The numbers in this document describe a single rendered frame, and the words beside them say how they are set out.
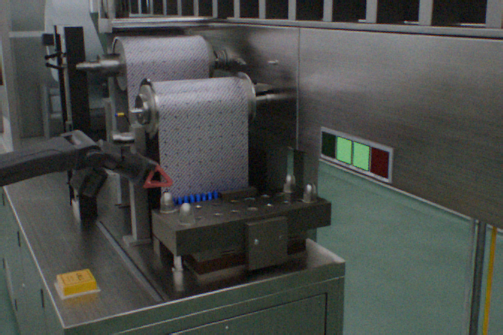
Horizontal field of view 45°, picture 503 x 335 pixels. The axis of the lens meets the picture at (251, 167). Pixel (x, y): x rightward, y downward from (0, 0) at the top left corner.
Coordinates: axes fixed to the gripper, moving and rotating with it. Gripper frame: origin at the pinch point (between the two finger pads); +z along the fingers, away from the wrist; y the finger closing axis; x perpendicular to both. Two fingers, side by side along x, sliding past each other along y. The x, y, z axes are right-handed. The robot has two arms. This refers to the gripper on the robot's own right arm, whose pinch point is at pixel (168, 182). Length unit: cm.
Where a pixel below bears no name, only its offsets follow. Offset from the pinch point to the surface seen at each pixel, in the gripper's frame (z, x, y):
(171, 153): -2.7, 6.7, 0.2
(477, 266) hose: 44, 15, 55
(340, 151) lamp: 20.4, 24.1, 28.9
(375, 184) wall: 280, 44, -243
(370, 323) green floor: 161, -30, -72
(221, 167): 11.2, 8.8, 0.3
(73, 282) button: -15.1, -26.5, 12.1
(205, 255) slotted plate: 7.1, -9.8, 19.0
